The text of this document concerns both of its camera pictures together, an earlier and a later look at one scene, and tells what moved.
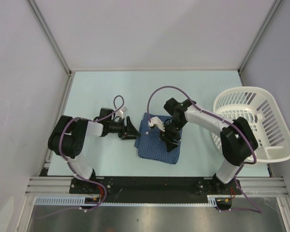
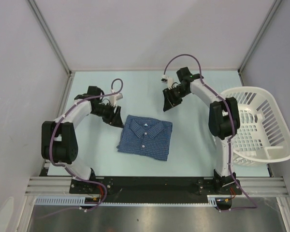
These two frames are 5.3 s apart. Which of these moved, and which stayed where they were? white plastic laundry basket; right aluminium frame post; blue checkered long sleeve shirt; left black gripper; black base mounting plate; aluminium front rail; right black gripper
Moved: right black gripper; left black gripper; blue checkered long sleeve shirt
Stayed: aluminium front rail; white plastic laundry basket; black base mounting plate; right aluminium frame post
